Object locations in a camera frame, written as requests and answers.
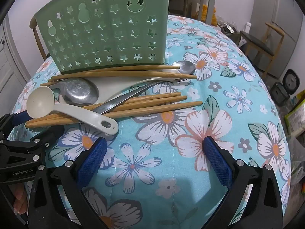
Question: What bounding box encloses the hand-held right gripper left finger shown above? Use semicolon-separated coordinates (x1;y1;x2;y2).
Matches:
28;137;109;229

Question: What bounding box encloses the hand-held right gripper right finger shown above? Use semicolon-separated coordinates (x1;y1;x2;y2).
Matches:
202;135;284;229

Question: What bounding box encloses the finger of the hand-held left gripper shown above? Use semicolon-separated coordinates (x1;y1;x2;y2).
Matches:
0;112;35;139
30;124;65;153

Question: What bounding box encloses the white plastic spoon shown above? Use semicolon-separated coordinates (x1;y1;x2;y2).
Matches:
26;86;119;135

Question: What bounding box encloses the large metal spoon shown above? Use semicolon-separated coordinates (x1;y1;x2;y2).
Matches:
59;77;100;106

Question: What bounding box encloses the wooden chopsticks bundle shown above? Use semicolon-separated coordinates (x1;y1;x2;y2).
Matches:
25;101;203;128

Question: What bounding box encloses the white scalloped rice paddle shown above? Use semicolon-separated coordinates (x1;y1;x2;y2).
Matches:
54;69;191;103

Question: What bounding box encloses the small metal spoon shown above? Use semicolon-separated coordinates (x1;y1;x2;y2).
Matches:
92;60;196;114

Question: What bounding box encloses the green utensil holder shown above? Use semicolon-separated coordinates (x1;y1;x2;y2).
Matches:
33;0;171;75

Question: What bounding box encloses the person's left hand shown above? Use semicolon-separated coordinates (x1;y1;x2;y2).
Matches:
13;186;29;215

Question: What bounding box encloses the white door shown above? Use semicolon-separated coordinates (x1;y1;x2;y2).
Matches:
0;17;31;115

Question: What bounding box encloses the blue floral tablecloth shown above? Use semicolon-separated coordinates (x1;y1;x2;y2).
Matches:
11;14;292;229

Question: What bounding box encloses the yellow green rice bag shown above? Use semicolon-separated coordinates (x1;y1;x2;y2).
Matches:
284;95;305;136

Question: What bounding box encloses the black rice cooker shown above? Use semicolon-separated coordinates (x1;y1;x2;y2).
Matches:
270;69;301;106

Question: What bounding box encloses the orange plastic bag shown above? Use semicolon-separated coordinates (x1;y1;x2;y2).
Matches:
200;3;217;27

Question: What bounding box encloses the grey refrigerator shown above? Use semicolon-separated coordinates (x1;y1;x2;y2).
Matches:
264;0;305;78

